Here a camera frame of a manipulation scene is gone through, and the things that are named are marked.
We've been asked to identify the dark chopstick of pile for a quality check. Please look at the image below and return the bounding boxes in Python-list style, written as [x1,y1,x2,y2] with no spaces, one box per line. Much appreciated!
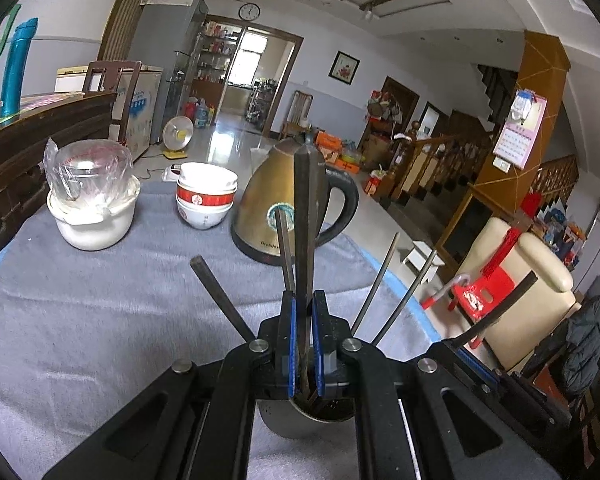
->
[451,271,538,349]
[370,249,438,347]
[189,256,256,342]
[351,232,400,334]
[274,207,294,292]

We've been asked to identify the black perforated utensil cup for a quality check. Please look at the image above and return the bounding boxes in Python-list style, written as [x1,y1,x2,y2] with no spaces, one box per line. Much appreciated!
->
[258,398,354,440]

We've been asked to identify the cream sofa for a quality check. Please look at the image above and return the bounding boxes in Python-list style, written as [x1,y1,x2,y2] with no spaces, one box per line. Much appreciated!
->
[429,216,581,373]

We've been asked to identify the red plastic stool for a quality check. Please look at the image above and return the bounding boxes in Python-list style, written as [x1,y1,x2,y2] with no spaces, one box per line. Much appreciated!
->
[419,226,524,351]

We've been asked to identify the grey table cloth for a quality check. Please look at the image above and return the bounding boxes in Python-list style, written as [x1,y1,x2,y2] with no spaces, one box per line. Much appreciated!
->
[0,182,399,479]

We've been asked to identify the white small stool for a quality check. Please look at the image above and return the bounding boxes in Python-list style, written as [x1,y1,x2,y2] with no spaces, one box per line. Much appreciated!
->
[401,240,444,283]

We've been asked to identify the red white stacked bowls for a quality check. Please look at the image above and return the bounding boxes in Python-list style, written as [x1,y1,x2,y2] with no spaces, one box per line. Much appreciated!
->
[175,162,238,230]

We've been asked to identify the white lidded pot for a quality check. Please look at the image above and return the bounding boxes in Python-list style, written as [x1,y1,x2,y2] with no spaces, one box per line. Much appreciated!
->
[46,176,140,252]

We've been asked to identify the gold electric kettle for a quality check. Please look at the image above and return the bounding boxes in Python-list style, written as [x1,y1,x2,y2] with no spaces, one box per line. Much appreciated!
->
[230,138,358,266]

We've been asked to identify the clear plastic bag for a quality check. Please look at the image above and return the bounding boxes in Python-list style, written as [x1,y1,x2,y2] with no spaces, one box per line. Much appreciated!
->
[42,139,132,207]

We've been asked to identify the round electric heater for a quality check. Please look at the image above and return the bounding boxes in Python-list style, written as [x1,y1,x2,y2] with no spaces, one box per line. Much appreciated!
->
[162,116,194,160]

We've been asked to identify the white chest freezer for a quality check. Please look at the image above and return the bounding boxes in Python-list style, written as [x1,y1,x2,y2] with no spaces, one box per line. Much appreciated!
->
[54,64,162,160]

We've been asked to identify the wooden chair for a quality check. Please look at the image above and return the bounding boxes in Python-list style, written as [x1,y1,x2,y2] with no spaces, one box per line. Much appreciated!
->
[82,58,144,146]

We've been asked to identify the blue thermos flask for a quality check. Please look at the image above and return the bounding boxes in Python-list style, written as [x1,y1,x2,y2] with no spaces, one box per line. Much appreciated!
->
[0,18,38,118]

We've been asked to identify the grey refrigerator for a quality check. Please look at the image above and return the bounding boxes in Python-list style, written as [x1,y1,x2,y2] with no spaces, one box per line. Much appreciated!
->
[128,0,209,144]

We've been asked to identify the wall calendar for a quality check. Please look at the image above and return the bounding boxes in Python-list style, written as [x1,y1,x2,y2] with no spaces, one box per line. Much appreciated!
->
[493,89,547,169]

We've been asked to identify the framed wall picture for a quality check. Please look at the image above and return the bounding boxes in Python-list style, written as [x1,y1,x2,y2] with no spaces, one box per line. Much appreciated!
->
[328,51,360,84]

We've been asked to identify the round wall clock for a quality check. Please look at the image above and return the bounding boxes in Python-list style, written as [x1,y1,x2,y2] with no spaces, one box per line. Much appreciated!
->
[238,2,261,22]

